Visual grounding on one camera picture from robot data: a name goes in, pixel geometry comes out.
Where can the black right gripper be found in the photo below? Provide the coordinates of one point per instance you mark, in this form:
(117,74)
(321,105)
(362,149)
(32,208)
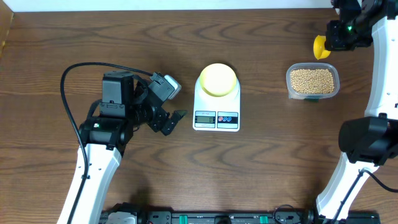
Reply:
(334,42)

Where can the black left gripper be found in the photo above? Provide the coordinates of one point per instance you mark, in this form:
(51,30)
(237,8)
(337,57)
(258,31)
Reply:
(158,122)

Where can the yellow plastic measuring scoop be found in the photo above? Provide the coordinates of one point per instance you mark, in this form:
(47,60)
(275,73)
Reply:
(319,50)

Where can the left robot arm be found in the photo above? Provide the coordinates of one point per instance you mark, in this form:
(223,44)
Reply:
(128,101)

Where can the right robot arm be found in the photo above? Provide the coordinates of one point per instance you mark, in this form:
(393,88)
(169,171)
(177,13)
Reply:
(368,142)

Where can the white digital kitchen scale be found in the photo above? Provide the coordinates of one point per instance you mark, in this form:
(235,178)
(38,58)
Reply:
(212,113)

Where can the pale yellow bowl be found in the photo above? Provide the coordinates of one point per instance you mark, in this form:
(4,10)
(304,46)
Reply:
(218,79)

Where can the clear plastic container of soybeans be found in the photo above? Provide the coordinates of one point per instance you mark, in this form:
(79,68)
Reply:
(312,81)

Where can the cardboard box at edge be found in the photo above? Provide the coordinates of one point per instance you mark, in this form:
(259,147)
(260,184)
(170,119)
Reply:
(6,19)

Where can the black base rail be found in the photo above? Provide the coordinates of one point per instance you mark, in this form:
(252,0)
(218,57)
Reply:
(125,213)

